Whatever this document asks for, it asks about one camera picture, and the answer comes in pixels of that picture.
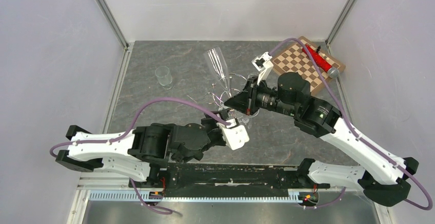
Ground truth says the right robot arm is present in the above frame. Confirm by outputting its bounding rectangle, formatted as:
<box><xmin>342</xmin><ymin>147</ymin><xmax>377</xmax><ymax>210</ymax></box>
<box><xmin>224</xmin><ymin>72</ymin><xmax>419</xmax><ymax>207</ymax></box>

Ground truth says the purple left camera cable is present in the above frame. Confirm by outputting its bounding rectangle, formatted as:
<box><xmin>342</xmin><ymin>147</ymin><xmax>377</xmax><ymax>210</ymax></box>
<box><xmin>49</xmin><ymin>96</ymin><xmax>235</xmax><ymax>215</ymax></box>

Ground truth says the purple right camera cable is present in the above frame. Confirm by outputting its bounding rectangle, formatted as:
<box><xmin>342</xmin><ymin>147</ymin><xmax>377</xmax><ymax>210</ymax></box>
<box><xmin>270</xmin><ymin>37</ymin><xmax>433</xmax><ymax>211</ymax></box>

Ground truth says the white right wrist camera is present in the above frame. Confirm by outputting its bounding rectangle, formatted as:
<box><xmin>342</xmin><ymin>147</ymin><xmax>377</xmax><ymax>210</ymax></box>
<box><xmin>251</xmin><ymin>52</ymin><xmax>273</xmax><ymax>86</ymax></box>

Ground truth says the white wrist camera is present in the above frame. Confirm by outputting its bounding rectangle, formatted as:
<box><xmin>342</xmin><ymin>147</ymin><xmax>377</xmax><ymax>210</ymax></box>
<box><xmin>218</xmin><ymin>118</ymin><xmax>250</xmax><ymax>150</ymax></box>
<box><xmin>251</xmin><ymin>52</ymin><xmax>273</xmax><ymax>86</ymax></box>

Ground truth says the purple camera cable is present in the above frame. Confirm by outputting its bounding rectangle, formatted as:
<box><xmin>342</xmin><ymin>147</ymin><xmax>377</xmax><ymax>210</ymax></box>
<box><xmin>49</xmin><ymin>96</ymin><xmax>235</xmax><ymax>215</ymax></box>
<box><xmin>270</xmin><ymin>37</ymin><xmax>433</xmax><ymax>211</ymax></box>

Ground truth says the red glitter microphone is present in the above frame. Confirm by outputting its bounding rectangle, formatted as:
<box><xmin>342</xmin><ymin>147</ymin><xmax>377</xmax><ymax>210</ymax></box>
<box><xmin>305</xmin><ymin>44</ymin><xmax>340</xmax><ymax>79</ymax></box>

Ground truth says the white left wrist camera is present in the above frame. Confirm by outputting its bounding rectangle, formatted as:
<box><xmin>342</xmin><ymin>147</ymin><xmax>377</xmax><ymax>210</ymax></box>
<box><xmin>218</xmin><ymin>118</ymin><xmax>250</xmax><ymax>150</ymax></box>

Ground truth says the clear wine glass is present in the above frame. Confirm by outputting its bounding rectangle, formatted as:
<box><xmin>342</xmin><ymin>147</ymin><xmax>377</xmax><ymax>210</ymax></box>
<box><xmin>155</xmin><ymin>66</ymin><xmax>173</xmax><ymax>90</ymax></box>
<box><xmin>203</xmin><ymin>47</ymin><xmax>232</xmax><ymax>97</ymax></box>
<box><xmin>247</xmin><ymin>73</ymin><xmax>258</xmax><ymax>83</ymax></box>
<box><xmin>235</xmin><ymin>110</ymin><xmax>260</xmax><ymax>130</ymax></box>

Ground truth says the white cable duct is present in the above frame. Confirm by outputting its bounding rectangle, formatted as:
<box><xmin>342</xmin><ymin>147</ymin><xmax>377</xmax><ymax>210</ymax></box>
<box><xmin>89</xmin><ymin>190</ymin><xmax>303</xmax><ymax>204</ymax></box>

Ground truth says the aluminium frame rail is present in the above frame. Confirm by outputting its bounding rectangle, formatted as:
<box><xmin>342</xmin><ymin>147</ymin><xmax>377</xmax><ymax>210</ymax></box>
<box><xmin>96</xmin><ymin>0</ymin><xmax>129</xmax><ymax>50</ymax></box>

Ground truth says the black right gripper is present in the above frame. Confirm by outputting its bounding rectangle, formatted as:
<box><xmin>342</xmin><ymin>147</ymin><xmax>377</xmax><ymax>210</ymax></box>
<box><xmin>225</xmin><ymin>75</ymin><xmax>299</xmax><ymax>117</ymax></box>

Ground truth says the chrome wine glass rack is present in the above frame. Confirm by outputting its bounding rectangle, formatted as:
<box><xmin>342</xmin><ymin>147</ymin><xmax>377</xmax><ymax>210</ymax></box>
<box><xmin>205</xmin><ymin>73</ymin><xmax>259</xmax><ymax>130</ymax></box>

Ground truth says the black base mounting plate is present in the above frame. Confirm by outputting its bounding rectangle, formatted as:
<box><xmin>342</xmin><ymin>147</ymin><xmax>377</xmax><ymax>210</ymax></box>
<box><xmin>129</xmin><ymin>162</ymin><xmax>331</xmax><ymax>198</ymax></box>

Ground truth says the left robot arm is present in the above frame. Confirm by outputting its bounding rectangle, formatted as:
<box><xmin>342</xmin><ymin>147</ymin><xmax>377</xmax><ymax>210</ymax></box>
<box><xmin>54</xmin><ymin>115</ymin><xmax>226</xmax><ymax>187</ymax></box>

